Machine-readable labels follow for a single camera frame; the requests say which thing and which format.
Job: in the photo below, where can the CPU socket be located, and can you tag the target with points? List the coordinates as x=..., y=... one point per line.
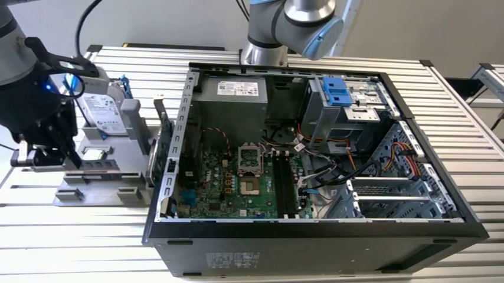
x=252, y=186

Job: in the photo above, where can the grey parts rack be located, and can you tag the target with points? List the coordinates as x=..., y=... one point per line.
x=126, y=165

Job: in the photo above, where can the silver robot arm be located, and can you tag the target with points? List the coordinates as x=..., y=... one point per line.
x=268, y=29

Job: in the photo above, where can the perforated metal disk bay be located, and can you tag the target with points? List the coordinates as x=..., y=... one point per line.
x=385, y=188

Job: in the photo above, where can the grey power supply unit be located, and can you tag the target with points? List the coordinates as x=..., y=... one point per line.
x=232, y=118

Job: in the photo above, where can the RAM slot with white clips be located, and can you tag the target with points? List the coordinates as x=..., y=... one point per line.
x=282, y=184
x=292, y=184

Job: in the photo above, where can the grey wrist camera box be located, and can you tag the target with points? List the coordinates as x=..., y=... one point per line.
x=94, y=84

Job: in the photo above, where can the green motherboard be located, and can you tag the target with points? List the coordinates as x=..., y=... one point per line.
x=213, y=188

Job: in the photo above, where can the hard disk in blue carrier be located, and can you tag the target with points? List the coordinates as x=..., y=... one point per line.
x=103, y=112

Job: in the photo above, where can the black case fan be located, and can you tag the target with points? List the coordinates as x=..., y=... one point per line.
x=194, y=147

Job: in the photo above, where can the black PC case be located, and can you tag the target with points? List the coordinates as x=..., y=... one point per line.
x=276, y=253

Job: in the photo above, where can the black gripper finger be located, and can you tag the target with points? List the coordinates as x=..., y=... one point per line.
x=72, y=153

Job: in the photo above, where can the green graphics card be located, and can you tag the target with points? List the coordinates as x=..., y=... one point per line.
x=167, y=132

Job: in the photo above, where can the black camera bracket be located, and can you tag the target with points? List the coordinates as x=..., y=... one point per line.
x=39, y=50

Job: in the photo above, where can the silver CPU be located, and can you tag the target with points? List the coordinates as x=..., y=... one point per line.
x=94, y=154

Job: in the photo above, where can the blue drive bay latch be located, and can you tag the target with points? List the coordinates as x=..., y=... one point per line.
x=335, y=88

